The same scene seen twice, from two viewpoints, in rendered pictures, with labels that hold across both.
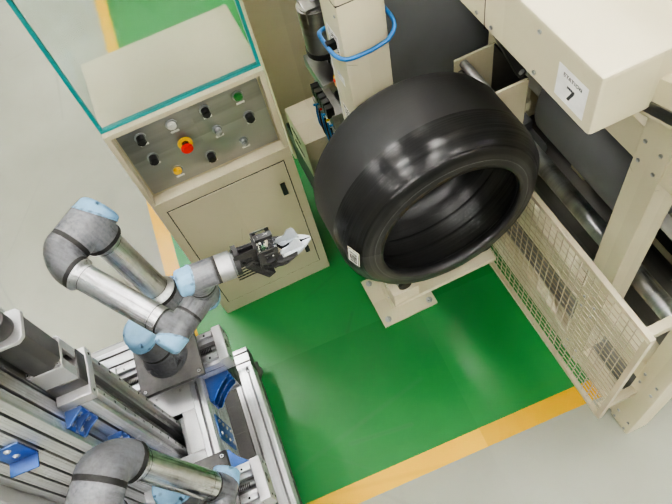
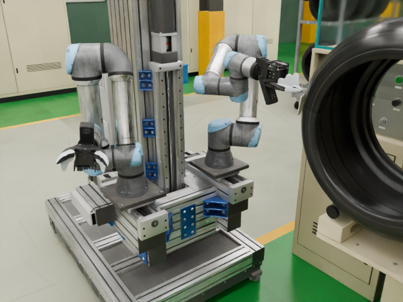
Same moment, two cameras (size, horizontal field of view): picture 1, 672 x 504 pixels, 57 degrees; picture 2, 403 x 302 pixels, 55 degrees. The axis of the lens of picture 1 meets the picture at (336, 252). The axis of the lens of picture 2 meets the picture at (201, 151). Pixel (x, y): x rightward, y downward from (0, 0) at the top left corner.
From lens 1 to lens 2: 1.37 m
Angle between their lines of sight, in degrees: 55
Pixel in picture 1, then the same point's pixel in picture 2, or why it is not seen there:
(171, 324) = (207, 75)
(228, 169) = not seen: hidden behind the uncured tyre
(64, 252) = (228, 38)
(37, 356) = (158, 16)
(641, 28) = not seen: outside the picture
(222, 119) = (379, 92)
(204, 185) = not seen: hidden behind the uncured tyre
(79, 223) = (247, 36)
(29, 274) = (265, 171)
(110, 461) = (111, 48)
